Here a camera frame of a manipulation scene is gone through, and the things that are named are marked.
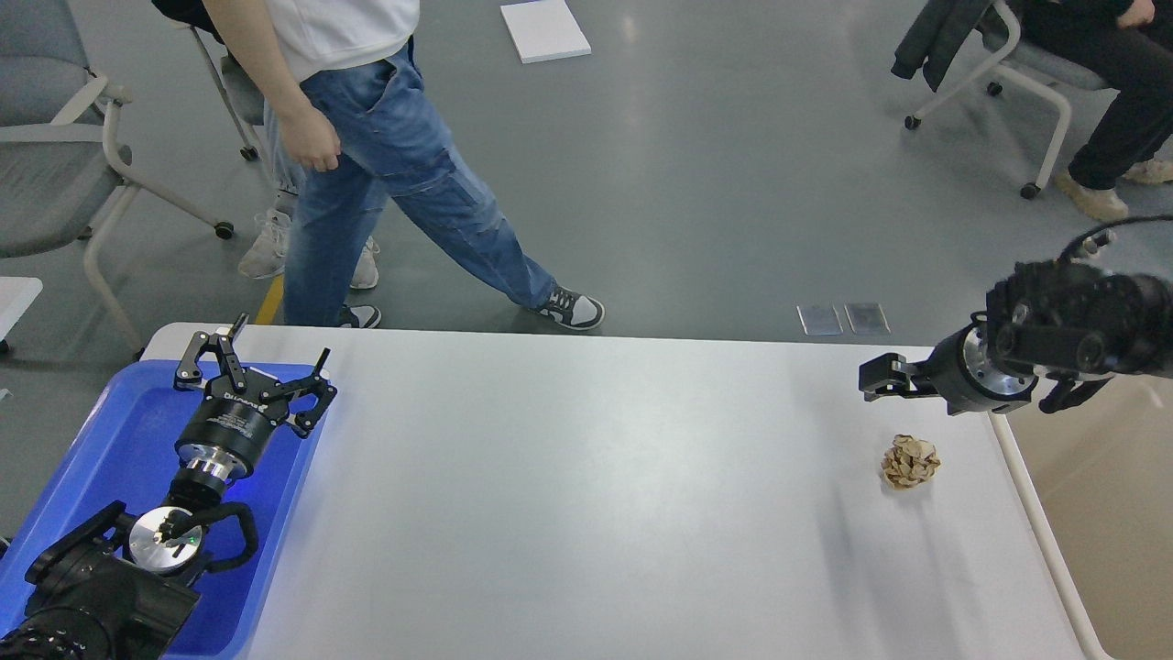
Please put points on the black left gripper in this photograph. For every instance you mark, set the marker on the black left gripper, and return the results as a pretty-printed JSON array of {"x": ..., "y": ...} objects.
[{"x": 230, "y": 430}]

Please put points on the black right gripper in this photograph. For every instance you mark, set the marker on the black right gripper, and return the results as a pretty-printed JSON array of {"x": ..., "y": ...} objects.
[{"x": 960, "y": 370}]

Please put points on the brown paper ball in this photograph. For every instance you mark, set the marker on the brown paper ball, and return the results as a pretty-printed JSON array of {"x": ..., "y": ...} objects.
[{"x": 909, "y": 462}]

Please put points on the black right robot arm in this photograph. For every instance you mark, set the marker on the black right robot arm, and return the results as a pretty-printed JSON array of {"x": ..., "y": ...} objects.
[{"x": 1060, "y": 320}]

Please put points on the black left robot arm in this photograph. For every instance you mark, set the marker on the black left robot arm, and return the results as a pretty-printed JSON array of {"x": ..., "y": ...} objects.
[{"x": 159, "y": 533}]

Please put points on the right metal floor plate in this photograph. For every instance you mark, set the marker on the right metal floor plate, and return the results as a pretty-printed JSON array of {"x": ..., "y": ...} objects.
[{"x": 867, "y": 319}]

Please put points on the metal floor plate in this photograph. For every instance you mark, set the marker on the metal floor plate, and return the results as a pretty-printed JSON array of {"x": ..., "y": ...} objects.
[
  {"x": 819, "y": 320},
  {"x": 867, "y": 319}
]

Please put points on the left metal floor plate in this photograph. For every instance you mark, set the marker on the left metal floor plate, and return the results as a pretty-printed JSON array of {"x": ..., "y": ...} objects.
[{"x": 819, "y": 320}]

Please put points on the blue plastic tray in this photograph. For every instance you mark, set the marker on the blue plastic tray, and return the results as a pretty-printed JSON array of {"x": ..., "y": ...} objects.
[{"x": 124, "y": 452}]

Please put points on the seated person grey pants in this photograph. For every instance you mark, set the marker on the seated person grey pants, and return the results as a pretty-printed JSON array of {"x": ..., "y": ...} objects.
[{"x": 265, "y": 258}]

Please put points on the beige plastic bin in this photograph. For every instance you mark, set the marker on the beige plastic bin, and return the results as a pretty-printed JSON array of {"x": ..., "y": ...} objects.
[{"x": 1096, "y": 482}]

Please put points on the white table edge left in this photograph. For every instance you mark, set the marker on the white table edge left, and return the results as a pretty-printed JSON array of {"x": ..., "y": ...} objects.
[{"x": 17, "y": 294}]

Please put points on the grey office chair left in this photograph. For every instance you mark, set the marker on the grey office chair left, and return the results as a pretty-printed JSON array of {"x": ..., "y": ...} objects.
[{"x": 64, "y": 170}]

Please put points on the dark jacket on chair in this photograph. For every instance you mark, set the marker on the dark jacket on chair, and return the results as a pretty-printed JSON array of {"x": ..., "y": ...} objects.
[{"x": 934, "y": 39}]

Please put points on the person in white top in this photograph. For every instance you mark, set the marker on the person in white top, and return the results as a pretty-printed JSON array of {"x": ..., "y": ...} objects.
[{"x": 341, "y": 79}]

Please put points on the grey chair under person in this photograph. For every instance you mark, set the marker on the grey chair under person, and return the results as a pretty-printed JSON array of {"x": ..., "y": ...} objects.
[{"x": 229, "y": 92}]

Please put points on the seated person black clothes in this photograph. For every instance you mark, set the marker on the seated person black clothes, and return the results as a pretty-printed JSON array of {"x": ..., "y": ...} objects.
[{"x": 1129, "y": 45}]

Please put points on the white flat box on floor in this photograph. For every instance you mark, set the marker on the white flat box on floor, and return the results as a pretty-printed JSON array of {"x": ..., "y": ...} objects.
[{"x": 544, "y": 31}]

